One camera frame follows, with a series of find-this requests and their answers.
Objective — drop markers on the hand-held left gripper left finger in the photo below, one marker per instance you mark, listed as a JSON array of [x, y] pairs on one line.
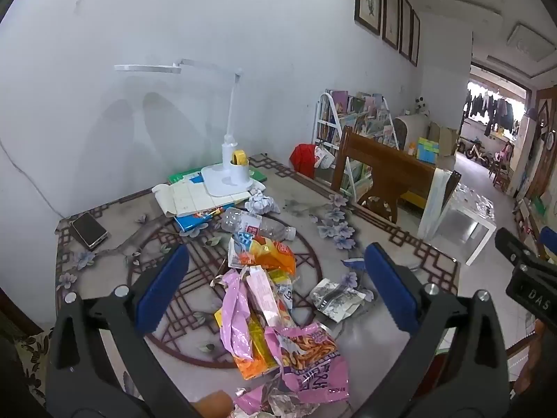
[[161, 289]]

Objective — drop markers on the beige sofa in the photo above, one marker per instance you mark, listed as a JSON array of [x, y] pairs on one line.
[[411, 128]]

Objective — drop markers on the pink snack wrapper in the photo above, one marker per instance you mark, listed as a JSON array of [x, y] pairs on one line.
[[313, 374]]

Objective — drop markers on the clear plastic bottle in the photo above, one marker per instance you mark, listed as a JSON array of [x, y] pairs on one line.
[[270, 228]]

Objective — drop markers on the row of picture books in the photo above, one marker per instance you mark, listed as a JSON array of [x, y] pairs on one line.
[[365, 113]]

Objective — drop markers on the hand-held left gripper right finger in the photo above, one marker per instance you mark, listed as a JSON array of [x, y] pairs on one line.
[[391, 289]]

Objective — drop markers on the floral cushion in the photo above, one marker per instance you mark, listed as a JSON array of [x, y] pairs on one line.
[[30, 357]]

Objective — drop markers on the white bookshelf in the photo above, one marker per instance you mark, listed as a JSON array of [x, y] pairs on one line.
[[320, 113]]

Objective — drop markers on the dark smartphone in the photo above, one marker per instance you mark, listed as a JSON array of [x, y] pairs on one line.
[[89, 230]]

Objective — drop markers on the colourful toy box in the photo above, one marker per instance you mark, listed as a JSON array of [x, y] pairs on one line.
[[428, 150]]

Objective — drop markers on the blue book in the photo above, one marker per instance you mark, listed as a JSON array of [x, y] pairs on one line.
[[191, 222]]

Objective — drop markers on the brown rounded object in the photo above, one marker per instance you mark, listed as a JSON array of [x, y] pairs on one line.
[[211, 405]]

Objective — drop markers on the red bag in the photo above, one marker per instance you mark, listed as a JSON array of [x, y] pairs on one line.
[[304, 159]]

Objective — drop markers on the person's right hand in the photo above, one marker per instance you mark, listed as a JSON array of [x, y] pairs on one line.
[[541, 333]]

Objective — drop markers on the white printed bag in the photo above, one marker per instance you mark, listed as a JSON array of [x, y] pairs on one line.
[[324, 156]]

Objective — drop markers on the yellow orange packet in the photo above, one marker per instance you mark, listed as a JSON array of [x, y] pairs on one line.
[[256, 363]]

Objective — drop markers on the pink plastic bag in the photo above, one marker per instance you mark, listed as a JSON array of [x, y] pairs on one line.
[[235, 318]]

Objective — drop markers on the blue white wrapper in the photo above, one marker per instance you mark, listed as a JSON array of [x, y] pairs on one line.
[[285, 298]]

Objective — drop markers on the crumpled silver wrapper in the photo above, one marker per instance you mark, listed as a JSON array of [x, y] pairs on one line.
[[287, 407]]

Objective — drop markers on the white low table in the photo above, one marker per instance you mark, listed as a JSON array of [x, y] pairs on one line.
[[465, 230]]

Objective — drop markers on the yellow wooden bench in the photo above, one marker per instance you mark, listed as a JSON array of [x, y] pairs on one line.
[[413, 200]]

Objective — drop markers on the paper ball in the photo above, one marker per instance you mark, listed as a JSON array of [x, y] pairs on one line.
[[261, 202]]

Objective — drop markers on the white desk lamp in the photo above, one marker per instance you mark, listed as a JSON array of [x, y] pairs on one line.
[[226, 174]]

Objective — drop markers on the framed wall picture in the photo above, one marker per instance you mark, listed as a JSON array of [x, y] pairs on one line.
[[405, 26], [390, 8], [415, 37], [369, 0]]

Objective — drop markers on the orange snack bag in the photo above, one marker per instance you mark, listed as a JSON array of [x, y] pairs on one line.
[[272, 254]]

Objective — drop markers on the cardboard box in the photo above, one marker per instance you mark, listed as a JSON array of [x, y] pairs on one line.
[[448, 139]]

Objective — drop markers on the grey white wrapper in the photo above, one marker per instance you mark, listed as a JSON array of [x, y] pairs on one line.
[[335, 300]]

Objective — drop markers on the brown wooden chair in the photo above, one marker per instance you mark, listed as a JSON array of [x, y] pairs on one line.
[[391, 165]]

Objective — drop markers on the panda plush toy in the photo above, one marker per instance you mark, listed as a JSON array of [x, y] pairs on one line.
[[421, 105]]

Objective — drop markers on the white folded cardboard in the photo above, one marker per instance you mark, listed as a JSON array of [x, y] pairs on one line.
[[191, 200]]

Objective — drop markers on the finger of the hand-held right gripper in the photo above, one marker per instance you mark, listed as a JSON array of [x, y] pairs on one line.
[[549, 239], [515, 246]]

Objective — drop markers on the pink carton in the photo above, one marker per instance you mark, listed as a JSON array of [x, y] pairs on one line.
[[263, 296]]

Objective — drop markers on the small bicycle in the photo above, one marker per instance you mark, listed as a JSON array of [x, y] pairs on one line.
[[478, 152]]

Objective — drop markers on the row of hanging clothes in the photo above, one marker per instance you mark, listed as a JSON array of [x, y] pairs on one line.
[[491, 104]]

